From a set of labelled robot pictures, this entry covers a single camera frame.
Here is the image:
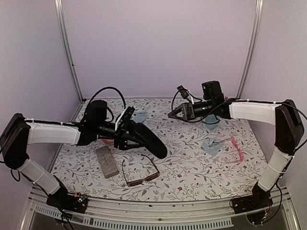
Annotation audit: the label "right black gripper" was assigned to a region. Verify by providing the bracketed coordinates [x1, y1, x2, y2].
[167, 100, 213, 122]

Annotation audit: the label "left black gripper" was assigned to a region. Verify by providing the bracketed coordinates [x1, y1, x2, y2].
[95, 119, 148, 150]

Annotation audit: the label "black glasses case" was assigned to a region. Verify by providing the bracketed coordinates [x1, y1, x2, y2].
[133, 123, 167, 159]

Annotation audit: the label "blue cleaning cloth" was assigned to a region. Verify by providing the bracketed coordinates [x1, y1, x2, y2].
[200, 138, 222, 157]

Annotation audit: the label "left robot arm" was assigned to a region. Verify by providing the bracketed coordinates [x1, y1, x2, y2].
[0, 100, 148, 208]

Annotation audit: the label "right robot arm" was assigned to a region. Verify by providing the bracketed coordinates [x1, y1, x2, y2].
[168, 80, 304, 209]

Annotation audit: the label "brown sunglasses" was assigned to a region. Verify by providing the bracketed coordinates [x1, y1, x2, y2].
[121, 154, 160, 187]

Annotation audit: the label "pink sunglasses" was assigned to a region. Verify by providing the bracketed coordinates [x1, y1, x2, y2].
[215, 137, 244, 164]

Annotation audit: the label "red patterned bowl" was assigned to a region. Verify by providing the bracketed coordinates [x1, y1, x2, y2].
[100, 138, 114, 145]

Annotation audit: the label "grey glasses case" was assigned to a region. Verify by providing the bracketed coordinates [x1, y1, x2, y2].
[95, 146, 119, 179]

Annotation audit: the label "light blue mug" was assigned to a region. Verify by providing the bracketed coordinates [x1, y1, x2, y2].
[202, 115, 220, 130]

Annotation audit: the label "floral tablecloth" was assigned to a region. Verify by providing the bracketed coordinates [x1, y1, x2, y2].
[51, 98, 267, 202]

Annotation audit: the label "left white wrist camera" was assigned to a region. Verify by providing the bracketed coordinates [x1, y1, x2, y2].
[115, 106, 135, 131]

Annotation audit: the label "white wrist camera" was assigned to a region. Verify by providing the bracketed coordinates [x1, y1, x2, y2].
[177, 85, 194, 104]
[115, 106, 135, 131]

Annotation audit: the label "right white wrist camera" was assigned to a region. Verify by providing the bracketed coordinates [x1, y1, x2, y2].
[177, 85, 194, 104]

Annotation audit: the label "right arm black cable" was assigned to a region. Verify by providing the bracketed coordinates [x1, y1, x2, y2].
[171, 91, 231, 123]

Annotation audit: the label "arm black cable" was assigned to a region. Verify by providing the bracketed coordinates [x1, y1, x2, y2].
[83, 86, 128, 125]
[171, 91, 231, 123]

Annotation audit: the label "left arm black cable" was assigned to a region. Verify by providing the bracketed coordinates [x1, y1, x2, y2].
[83, 86, 128, 125]

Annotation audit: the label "front aluminium rail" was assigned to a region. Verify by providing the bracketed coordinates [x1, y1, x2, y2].
[21, 187, 303, 230]

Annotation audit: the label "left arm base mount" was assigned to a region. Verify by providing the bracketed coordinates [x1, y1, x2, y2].
[46, 191, 88, 214]

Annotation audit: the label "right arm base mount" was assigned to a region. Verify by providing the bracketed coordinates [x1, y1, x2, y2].
[229, 195, 273, 226]

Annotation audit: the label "right aluminium frame post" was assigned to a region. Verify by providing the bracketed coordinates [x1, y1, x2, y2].
[236, 0, 264, 98]

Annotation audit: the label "aluminium frame post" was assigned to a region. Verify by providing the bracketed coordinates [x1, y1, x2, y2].
[236, 0, 264, 98]
[54, 0, 83, 102]

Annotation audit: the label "left aluminium frame post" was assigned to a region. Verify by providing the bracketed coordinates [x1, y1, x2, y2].
[54, 0, 83, 102]

